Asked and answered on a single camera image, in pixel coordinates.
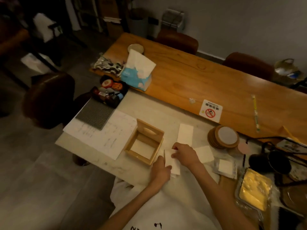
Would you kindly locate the person's left hand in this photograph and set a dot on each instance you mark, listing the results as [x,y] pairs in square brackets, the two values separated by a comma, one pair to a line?
[159,172]

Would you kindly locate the person's right hand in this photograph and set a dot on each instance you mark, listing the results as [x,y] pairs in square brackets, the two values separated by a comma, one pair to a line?
[186,154]

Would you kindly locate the person's right thumb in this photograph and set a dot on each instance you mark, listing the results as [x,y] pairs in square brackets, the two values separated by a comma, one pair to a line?
[174,155]

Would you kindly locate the person's left thumb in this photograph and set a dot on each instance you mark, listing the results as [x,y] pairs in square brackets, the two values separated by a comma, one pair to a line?
[168,168]

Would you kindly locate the white paper napkin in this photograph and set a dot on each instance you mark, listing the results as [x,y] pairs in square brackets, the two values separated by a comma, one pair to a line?
[174,165]

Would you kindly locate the person's left forearm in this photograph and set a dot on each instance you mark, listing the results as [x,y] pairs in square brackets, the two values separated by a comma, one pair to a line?
[130,207]

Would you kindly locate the person's right forearm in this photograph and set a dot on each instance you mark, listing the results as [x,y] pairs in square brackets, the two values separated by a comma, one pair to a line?
[220,197]

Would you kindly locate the long folded white napkin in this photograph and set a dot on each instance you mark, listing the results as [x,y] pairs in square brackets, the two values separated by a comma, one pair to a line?
[185,134]

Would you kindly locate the square white napkin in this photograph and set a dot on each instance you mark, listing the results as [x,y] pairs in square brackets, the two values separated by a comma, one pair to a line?
[205,154]

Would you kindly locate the wooden napkin box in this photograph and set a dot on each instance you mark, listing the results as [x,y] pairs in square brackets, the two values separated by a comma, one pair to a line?
[144,141]

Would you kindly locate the person's white shirt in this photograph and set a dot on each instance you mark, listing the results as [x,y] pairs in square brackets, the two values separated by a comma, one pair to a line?
[172,208]

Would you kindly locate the clear packet with white napkin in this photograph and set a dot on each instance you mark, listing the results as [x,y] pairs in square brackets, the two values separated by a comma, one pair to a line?
[226,168]

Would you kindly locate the stack of cork coasters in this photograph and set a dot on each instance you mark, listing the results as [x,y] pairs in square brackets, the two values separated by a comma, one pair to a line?
[224,137]

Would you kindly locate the white no-smoking sign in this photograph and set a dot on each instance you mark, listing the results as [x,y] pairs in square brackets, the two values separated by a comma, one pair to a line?
[210,111]

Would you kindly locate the small white wrapper scrap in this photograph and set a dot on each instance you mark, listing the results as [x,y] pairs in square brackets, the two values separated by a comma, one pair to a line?
[191,100]

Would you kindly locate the white printed paper sheet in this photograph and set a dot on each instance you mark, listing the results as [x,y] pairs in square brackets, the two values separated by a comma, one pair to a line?
[108,137]

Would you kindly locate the pink round coaster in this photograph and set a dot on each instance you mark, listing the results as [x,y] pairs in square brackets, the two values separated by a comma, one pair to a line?
[244,148]

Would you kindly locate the long wooden table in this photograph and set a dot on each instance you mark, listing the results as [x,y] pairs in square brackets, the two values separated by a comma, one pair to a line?
[215,86]

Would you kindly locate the black tray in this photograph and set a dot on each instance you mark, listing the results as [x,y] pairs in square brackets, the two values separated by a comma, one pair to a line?
[111,99]

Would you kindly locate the clear packet of yellow napkins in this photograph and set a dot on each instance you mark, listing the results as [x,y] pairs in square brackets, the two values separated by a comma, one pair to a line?
[255,189]

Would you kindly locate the grey dotted mat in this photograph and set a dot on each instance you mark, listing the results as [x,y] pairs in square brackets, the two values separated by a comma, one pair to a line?
[96,113]

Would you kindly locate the round orange tin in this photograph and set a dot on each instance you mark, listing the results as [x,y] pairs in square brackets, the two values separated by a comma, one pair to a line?
[117,86]

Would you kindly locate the blue tissue pack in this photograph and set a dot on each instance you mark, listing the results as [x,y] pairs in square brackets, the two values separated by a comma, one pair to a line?
[136,74]

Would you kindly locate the yellow green stick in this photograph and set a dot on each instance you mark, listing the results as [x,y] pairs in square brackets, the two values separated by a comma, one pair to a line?
[255,112]

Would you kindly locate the black desk lamp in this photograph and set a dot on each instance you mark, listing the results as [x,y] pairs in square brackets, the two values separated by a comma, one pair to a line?
[271,161]

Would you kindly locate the round red white lid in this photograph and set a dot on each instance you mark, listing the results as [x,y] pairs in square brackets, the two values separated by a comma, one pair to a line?
[107,82]

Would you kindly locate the crumpled silver wrappers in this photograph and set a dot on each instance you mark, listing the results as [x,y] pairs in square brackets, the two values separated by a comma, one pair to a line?
[108,65]

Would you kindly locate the brown leather chair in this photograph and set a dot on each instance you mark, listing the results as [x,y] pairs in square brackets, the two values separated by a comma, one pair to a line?
[178,41]
[49,100]
[249,65]

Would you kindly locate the round pale coaster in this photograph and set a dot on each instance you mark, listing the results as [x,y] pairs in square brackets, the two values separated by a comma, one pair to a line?
[135,48]

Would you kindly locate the printed card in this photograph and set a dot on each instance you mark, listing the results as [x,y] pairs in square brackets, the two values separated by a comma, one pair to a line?
[291,146]

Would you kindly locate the grey waste bin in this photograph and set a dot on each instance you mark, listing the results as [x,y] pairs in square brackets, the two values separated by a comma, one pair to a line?
[138,23]

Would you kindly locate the woven basket bag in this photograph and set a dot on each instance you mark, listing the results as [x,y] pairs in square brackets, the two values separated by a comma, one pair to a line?
[286,70]

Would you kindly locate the brown cardboard box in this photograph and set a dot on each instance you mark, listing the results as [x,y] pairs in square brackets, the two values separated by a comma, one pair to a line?
[111,16]

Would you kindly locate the white cloth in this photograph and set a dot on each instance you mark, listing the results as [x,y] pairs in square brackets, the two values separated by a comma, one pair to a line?
[43,27]

